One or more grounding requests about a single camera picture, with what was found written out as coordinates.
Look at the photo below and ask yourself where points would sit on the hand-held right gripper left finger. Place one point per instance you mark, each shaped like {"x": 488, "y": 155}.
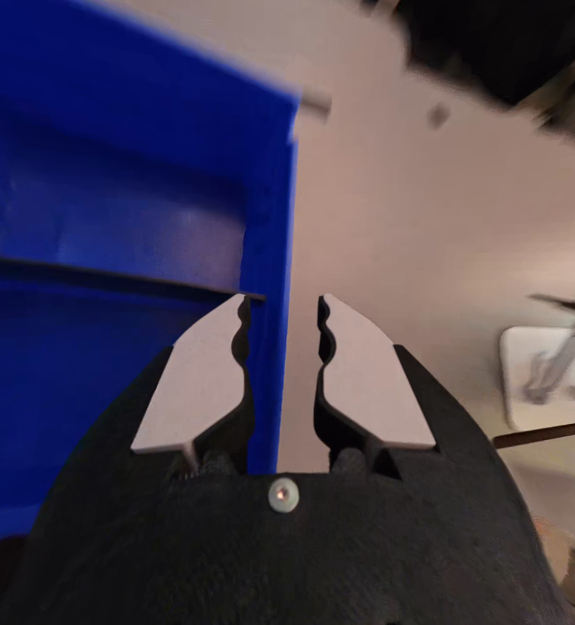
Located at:
{"x": 194, "y": 381}

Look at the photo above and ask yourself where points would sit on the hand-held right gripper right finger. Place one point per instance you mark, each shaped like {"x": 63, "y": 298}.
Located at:
{"x": 375, "y": 385}

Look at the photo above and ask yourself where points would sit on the blue plastic bin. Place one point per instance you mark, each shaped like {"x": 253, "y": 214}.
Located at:
{"x": 97, "y": 146}

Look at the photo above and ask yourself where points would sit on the black bin divider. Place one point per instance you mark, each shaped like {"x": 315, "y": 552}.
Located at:
{"x": 121, "y": 281}

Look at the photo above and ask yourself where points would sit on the white stand base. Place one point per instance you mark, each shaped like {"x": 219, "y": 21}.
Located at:
{"x": 516, "y": 361}

